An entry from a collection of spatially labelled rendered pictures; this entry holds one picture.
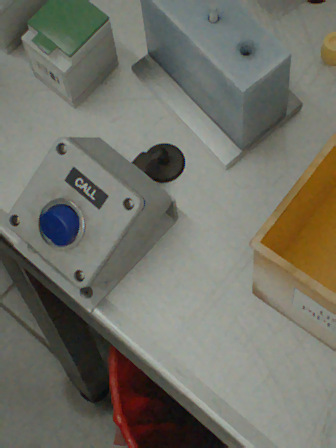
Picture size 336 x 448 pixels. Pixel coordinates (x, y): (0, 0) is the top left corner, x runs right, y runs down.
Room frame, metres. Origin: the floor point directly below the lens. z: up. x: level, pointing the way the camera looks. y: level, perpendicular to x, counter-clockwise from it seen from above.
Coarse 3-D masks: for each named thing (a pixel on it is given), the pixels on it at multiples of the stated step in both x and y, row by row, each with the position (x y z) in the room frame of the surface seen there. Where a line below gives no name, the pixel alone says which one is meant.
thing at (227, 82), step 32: (160, 0) 0.39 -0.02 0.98; (192, 0) 0.39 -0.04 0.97; (224, 0) 0.39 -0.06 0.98; (160, 32) 0.39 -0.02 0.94; (192, 32) 0.37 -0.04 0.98; (224, 32) 0.36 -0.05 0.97; (256, 32) 0.36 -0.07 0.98; (160, 64) 0.40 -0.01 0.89; (192, 64) 0.36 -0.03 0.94; (224, 64) 0.34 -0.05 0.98; (256, 64) 0.34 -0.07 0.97; (288, 64) 0.34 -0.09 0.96; (160, 96) 0.37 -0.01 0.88; (192, 96) 0.37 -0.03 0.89; (224, 96) 0.34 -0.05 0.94; (256, 96) 0.33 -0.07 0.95; (288, 96) 0.36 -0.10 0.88; (192, 128) 0.35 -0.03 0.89; (224, 128) 0.34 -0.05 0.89; (256, 128) 0.33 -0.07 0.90; (224, 160) 0.32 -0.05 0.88
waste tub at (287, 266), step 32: (320, 160) 0.27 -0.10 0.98; (288, 192) 0.25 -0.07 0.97; (320, 192) 0.27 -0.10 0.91; (288, 224) 0.25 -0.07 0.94; (320, 224) 0.26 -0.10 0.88; (256, 256) 0.22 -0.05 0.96; (288, 256) 0.24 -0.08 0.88; (320, 256) 0.24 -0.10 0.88; (256, 288) 0.22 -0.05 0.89; (288, 288) 0.21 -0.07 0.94; (320, 288) 0.19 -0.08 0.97; (320, 320) 0.19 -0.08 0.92
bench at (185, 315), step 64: (128, 0) 0.46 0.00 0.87; (256, 0) 0.44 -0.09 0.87; (0, 64) 0.42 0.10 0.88; (128, 64) 0.41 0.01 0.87; (320, 64) 0.38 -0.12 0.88; (0, 128) 0.37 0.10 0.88; (64, 128) 0.37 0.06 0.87; (128, 128) 0.36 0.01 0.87; (320, 128) 0.33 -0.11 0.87; (0, 192) 0.33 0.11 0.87; (192, 192) 0.30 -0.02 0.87; (256, 192) 0.30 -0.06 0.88; (0, 256) 0.39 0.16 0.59; (192, 256) 0.26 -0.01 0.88; (64, 320) 0.37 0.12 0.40; (128, 320) 0.22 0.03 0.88; (192, 320) 0.21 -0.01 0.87; (256, 320) 0.21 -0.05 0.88; (192, 384) 0.17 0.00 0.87; (256, 384) 0.17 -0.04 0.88; (320, 384) 0.16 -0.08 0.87
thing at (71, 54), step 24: (72, 0) 0.42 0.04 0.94; (48, 24) 0.41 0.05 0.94; (72, 24) 0.41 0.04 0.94; (96, 24) 0.40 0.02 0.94; (24, 48) 0.41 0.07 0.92; (48, 48) 0.39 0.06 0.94; (72, 48) 0.39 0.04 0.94; (96, 48) 0.40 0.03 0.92; (48, 72) 0.39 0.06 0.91; (72, 72) 0.38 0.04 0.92; (96, 72) 0.39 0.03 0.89; (72, 96) 0.38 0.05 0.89
